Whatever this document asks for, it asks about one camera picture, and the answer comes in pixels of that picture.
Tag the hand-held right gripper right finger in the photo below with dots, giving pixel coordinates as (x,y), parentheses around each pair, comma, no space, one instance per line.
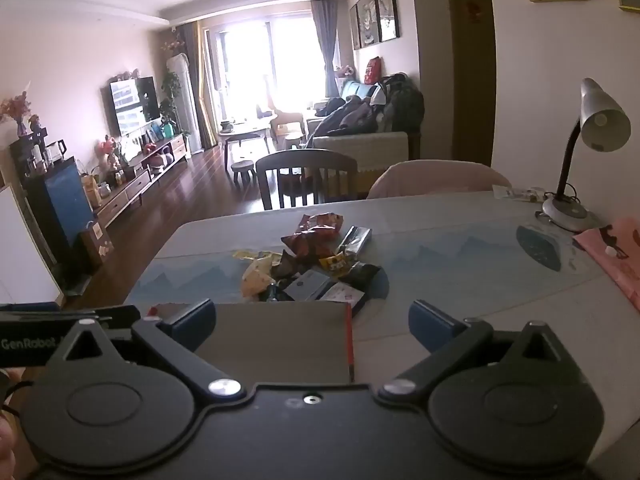
(430,327)

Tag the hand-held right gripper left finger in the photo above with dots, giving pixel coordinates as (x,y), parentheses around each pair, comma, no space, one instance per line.
(192,327)

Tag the golden pastry packet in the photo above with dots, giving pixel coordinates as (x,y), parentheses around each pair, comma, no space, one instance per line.
(256,277)

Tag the cardboard box with red edge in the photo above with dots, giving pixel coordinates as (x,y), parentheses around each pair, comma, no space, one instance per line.
(280,340)

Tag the yellow blue candy packet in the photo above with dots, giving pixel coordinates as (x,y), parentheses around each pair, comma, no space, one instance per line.
(250,255)

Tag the silver black snack packet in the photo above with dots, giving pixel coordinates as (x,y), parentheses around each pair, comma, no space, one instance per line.
(356,239)

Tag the dark red snack bag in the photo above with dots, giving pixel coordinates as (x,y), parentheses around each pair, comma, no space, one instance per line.
(302,245)

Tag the person's left hand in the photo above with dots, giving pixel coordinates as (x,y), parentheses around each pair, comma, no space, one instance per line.
(6,455)

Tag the mountain print table mat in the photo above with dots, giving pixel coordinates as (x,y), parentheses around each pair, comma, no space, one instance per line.
(450,260)

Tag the white pink snack packet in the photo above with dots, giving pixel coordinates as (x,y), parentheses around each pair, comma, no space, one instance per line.
(345,294)

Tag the white cabinet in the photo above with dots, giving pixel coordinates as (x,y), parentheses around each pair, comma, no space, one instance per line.
(22,250)

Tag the dark brown small packet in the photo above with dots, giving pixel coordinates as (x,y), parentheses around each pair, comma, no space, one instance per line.
(285,267)

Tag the yellow black small packet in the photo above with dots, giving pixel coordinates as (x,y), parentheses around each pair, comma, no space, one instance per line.
(334,262)

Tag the pink upholstered chair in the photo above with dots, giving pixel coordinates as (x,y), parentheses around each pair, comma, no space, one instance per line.
(440,177)

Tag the wooden television cabinet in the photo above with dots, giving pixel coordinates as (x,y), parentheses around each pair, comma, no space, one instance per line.
(135,187)

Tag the black blue water dispenser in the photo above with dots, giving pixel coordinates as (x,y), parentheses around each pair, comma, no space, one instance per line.
(62,195)

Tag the small dark stool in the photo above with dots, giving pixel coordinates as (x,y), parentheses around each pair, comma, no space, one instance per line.
(243,165)

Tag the sofa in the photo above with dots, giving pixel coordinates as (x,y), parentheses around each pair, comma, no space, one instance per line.
(365,147)

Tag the kettle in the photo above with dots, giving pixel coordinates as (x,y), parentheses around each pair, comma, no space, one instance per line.
(57,150)

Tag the pink printed cloth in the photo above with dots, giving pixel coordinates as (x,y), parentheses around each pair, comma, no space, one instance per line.
(617,260)

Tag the wooden coffee table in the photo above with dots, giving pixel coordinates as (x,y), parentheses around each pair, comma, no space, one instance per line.
(245,132)

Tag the dark wooden chair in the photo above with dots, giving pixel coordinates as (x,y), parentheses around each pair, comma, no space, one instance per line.
(305,157)

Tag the white tower air conditioner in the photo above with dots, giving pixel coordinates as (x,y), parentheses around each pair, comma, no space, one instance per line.
(184,105)

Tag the dark backpack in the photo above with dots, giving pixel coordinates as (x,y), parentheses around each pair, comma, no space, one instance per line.
(405,105)

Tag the pile of dark clothes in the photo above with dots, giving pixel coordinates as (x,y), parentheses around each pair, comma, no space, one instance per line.
(350,115)

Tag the television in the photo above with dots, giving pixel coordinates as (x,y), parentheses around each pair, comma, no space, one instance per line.
(131,105)

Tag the vase of dried flowers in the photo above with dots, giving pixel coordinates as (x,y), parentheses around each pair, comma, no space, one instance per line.
(17,110)

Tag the potted plant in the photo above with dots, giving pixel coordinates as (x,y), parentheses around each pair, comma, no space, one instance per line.
(170,90)

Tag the dark gold curtain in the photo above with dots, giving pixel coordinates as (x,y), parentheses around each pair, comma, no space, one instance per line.
(200,85)

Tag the dark wooden door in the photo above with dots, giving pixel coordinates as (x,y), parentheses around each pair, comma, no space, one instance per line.
(470,85)

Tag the red cushion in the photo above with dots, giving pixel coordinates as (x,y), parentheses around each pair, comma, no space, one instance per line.
(372,71)

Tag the grey desk lamp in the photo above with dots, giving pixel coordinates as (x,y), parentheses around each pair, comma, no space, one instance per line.
(602,120)

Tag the grey-blue curtain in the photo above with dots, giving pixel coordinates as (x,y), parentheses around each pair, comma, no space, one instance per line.
(326,45)

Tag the black framed wall picture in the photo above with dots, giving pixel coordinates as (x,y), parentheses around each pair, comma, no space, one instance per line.
(355,27)
(368,15)
(387,6)

